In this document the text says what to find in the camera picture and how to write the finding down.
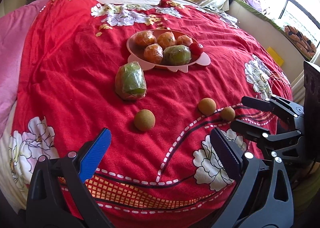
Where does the brown kiwi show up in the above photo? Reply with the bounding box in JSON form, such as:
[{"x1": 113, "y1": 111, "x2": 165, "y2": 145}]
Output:
[
  {"x1": 197, "y1": 97, "x2": 216, "y2": 116},
  {"x1": 220, "y1": 107, "x2": 235, "y2": 122},
  {"x1": 134, "y1": 109, "x2": 156, "y2": 132}
]

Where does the tall green mango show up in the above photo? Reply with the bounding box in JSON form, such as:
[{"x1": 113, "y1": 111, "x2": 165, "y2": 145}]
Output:
[{"x1": 115, "y1": 61, "x2": 147, "y2": 100}]

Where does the pink quilt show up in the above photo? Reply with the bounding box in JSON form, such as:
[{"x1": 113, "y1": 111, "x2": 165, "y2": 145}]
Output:
[{"x1": 0, "y1": 0, "x2": 49, "y2": 133}]

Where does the round green mango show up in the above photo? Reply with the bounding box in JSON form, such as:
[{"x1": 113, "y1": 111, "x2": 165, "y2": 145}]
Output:
[{"x1": 163, "y1": 45, "x2": 191, "y2": 66}]

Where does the patterned cushion on sill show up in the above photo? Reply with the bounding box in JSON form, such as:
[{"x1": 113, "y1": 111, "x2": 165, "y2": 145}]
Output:
[{"x1": 284, "y1": 25, "x2": 317, "y2": 59}]

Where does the red tomato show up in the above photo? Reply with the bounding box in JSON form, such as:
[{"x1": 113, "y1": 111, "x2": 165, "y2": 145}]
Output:
[{"x1": 189, "y1": 43, "x2": 203, "y2": 56}]

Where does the large orange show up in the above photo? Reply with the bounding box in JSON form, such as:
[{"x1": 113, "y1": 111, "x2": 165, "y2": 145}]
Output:
[{"x1": 135, "y1": 30, "x2": 157, "y2": 48}]

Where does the yellow paper note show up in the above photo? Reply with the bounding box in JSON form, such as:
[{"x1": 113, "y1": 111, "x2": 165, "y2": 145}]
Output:
[{"x1": 266, "y1": 47, "x2": 284, "y2": 67}]

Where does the pink plastic fruit plate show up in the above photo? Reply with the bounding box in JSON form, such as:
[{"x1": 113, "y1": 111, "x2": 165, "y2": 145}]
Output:
[{"x1": 126, "y1": 29, "x2": 210, "y2": 73}]

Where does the red floral bedspread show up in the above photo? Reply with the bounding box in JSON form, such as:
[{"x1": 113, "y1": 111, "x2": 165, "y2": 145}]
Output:
[{"x1": 9, "y1": 0, "x2": 292, "y2": 227}]

